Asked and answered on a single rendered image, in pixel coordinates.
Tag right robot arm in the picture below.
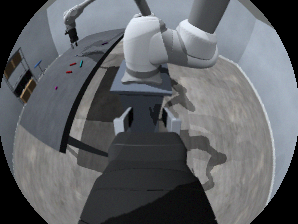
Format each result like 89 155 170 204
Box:
64 0 157 27

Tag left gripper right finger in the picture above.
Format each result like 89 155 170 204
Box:
162 108 182 136

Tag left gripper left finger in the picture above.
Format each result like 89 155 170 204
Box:
113 108 133 135

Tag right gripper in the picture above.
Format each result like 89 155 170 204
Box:
65 22 78 49

